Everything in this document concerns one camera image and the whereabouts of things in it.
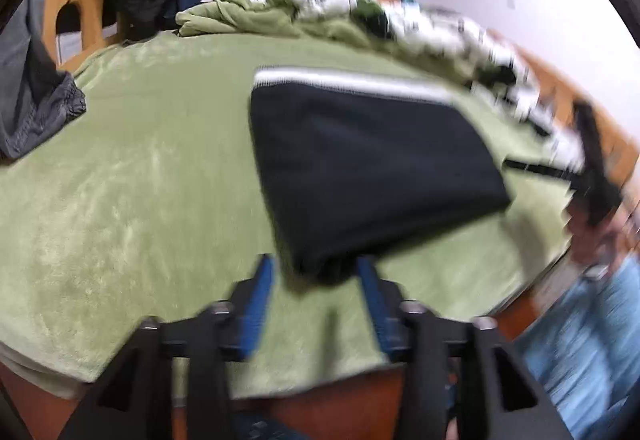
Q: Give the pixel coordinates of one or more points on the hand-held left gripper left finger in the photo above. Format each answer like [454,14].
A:
[257,305]

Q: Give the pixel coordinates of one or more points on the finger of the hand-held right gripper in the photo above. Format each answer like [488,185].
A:
[540,168]

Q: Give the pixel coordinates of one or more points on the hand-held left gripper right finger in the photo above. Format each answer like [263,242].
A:
[375,310]

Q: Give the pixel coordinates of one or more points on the black pants with white stripes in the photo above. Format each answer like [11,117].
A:
[370,170]

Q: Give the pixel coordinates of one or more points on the green fleece blanket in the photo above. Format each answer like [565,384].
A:
[150,195]

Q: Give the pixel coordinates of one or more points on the person's blue jeans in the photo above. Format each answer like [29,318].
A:
[595,350]

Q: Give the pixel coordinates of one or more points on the white printed quilt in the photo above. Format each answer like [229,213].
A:
[425,25]

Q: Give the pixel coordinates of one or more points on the grey cloth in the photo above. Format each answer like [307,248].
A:
[30,90]

